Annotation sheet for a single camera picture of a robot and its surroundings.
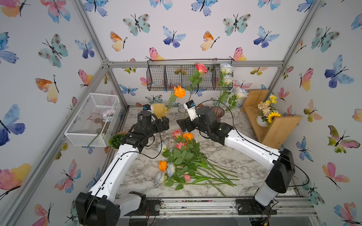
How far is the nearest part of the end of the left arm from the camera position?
2.01ft

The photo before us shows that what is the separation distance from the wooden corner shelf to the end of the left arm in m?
0.46

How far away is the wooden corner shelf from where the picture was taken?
80cm
